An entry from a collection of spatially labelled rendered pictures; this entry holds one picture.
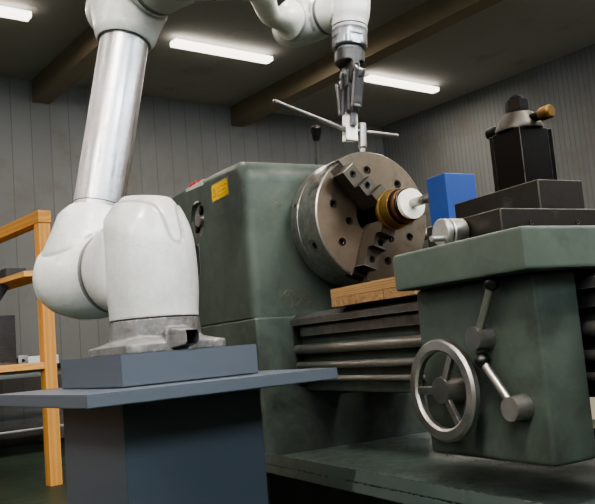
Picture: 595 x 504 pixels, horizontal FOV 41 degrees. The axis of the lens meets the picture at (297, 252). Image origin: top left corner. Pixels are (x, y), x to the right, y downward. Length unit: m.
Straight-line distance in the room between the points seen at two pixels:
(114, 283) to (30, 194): 7.95
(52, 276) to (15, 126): 7.94
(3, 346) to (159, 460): 4.79
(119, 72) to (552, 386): 1.03
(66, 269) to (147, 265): 0.21
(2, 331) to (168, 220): 4.70
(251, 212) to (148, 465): 0.83
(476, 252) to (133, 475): 0.60
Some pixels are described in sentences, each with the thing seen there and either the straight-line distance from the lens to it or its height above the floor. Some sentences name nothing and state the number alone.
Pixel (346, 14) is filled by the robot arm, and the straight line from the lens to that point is 2.04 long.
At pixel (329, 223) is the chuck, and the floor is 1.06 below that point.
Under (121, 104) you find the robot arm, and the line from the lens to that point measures 1.64.
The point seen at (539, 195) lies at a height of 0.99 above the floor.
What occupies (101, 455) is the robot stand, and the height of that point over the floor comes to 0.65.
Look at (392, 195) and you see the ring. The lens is 1.79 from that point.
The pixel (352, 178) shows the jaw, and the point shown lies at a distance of 1.84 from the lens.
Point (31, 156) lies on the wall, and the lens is 9.40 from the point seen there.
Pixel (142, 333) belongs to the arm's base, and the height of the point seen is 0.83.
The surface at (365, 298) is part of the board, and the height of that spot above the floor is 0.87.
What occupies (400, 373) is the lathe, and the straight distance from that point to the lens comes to 1.61.
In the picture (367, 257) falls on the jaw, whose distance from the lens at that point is 1.82.
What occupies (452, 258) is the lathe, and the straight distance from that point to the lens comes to 1.20.
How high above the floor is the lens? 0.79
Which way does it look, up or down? 7 degrees up
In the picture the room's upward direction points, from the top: 5 degrees counter-clockwise
